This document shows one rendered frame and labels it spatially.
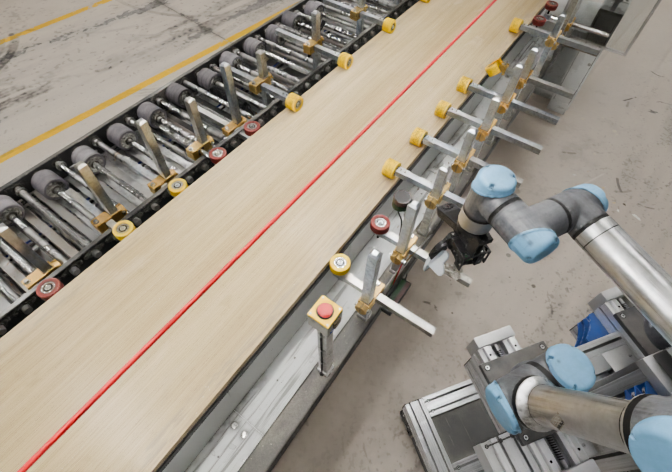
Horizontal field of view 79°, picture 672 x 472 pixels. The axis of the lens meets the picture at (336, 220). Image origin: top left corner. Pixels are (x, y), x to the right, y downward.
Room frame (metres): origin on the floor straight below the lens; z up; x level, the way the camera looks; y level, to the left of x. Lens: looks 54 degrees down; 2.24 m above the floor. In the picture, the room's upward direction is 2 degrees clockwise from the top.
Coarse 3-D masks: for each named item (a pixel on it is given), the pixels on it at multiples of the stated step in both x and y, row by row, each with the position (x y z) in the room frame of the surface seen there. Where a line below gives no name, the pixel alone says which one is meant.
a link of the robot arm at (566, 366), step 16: (544, 352) 0.35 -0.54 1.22; (560, 352) 0.33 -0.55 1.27; (576, 352) 0.34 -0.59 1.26; (544, 368) 0.30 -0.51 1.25; (560, 368) 0.29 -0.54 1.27; (576, 368) 0.30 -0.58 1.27; (592, 368) 0.30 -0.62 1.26; (560, 384) 0.26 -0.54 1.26; (576, 384) 0.26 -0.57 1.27; (592, 384) 0.26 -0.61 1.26
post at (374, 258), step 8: (368, 256) 0.65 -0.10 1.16; (376, 256) 0.64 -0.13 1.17; (368, 264) 0.65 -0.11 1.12; (376, 264) 0.63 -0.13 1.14; (368, 272) 0.64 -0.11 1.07; (376, 272) 0.64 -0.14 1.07; (368, 280) 0.64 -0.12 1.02; (376, 280) 0.66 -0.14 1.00; (368, 288) 0.64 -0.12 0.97; (368, 296) 0.64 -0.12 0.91; (368, 304) 0.63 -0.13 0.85
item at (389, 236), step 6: (384, 234) 0.94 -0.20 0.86; (390, 234) 0.94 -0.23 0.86; (390, 240) 0.92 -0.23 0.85; (396, 240) 0.91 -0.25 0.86; (414, 246) 0.89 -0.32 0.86; (420, 252) 0.86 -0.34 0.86; (426, 252) 0.86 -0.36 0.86; (420, 258) 0.84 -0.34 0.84; (426, 258) 0.83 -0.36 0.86; (450, 276) 0.77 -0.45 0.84; (462, 276) 0.76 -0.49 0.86; (468, 276) 0.76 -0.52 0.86; (462, 282) 0.74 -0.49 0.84; (468, 282) 0.73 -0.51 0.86
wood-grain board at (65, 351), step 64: (448, 0) 2.85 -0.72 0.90; (512, 0) 2.88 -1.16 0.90; (384, 64) 2.08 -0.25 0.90; (448, 64) 2.10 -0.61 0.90; (320, 128) 1.53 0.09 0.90; (384, 128) 1.54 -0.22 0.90; (192, 192) 1.10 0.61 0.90; (256, 192) 1.11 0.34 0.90; (320, 192) 1.12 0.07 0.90; (384, 192) 1.13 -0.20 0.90; (128, 256) 0.78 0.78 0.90; (192, 256) 0.78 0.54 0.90; (256, 256) 0.79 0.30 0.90; (320, 256) 0.80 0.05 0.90; (64, 320) 0.52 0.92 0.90; (128, 320) 0.52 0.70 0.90; (192, 320) 0.53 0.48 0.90; (256, 320) 0.54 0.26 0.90; (0, 384) 0.31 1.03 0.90; (64, 384) 0.31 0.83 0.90; (128, 384) 0.32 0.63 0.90; (192, 384) 0.32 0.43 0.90; (0, 448) 0.13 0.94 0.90; (64, 448) 0.14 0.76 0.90; (128, 448) 0.14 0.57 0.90
